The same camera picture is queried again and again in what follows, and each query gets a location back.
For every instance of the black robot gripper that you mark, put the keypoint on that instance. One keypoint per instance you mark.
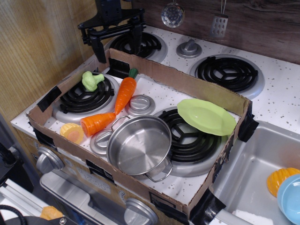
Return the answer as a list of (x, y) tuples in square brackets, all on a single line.
[(111, 20)]

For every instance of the green toy broccoli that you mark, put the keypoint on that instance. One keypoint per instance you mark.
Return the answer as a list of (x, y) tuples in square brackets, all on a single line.
[(91, 81)]

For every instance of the stainless steel pot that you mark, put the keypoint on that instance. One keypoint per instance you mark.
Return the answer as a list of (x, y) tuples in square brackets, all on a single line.
[(141, 146)]

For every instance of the back left black burner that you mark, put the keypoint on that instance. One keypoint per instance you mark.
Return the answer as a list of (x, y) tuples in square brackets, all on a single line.
[(153, 47)]

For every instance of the black burner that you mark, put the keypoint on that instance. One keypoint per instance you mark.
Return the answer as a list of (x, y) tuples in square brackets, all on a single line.
[(193, 152), (78, 102), (235, 73), (153, 47)]

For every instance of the whole orange toy carrot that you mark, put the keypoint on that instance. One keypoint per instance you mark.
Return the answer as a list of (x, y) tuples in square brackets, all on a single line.
[(126, 91)]

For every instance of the hanging silver strainer ladle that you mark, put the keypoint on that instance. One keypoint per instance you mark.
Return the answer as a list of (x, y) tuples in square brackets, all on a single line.
[(173, 14)]

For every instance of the silver stove knob upper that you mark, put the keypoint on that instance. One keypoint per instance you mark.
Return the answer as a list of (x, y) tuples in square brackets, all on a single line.
[(140, 105)]

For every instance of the silver stove knob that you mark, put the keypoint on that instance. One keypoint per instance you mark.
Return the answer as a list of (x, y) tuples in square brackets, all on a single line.
[(189, 49), (99, 142), (140, 105)]

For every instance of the silver back stove knob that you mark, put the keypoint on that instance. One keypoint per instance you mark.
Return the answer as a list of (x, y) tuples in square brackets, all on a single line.
[(189, 49)]

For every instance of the front left black burner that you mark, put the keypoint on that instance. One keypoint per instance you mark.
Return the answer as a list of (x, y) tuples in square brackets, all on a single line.
[(78, 102)]

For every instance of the orange toy carrot piece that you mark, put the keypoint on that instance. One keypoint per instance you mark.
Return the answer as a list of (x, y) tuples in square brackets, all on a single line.
[(95, 123)]

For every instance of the hanging silver spatula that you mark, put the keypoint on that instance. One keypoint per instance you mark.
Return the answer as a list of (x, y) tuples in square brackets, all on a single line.
[(219, 23)]

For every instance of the yellow toy corn piece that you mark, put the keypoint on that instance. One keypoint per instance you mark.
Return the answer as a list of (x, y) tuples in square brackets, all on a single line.
[(72, 132)]

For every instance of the silver stove knob lower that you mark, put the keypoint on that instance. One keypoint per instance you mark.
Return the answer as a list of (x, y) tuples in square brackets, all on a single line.
[(99, 142)]

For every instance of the cardboard fence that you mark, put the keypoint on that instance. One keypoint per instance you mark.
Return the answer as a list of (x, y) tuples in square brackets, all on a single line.
[(180, 81)]

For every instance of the green plastic plate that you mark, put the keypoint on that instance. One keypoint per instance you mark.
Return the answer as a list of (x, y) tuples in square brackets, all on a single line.
[(206, 116)]

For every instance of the back right black burner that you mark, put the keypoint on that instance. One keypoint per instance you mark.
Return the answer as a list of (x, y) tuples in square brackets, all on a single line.
[(235, 73)]

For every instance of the front right black burner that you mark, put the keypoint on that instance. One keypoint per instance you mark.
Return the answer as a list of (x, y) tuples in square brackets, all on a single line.
[(193, 152)]

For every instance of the silver oven knob left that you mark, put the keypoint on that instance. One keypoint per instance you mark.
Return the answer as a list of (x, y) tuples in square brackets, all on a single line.
[(48, 161)]

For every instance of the silver oven knob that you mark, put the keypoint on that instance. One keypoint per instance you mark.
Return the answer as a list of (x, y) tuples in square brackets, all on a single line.
[(138, 213), (48, 161)]

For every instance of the silver oven knob right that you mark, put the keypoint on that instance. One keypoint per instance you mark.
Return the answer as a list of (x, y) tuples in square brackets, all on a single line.
[(138, 213)]

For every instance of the orange toy at bottom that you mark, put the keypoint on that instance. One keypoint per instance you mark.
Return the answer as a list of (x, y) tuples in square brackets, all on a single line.
[(50, 213)]

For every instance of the stainless steel sink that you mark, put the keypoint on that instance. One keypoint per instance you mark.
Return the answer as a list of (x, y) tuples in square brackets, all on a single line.
[(241, 183)]

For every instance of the orange toy pumpkin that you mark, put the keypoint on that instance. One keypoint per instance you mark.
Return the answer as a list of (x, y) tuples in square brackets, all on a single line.
[(275, 179)]

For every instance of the white sponge in sink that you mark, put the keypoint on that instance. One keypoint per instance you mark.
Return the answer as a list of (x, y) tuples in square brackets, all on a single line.
[(253, 218)]

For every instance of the light blue bowl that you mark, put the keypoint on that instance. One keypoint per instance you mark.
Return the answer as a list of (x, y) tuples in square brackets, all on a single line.
[(288, 198)]

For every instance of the silver oven door handle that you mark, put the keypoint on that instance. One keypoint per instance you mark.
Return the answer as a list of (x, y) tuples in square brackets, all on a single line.
[(74, 197)]

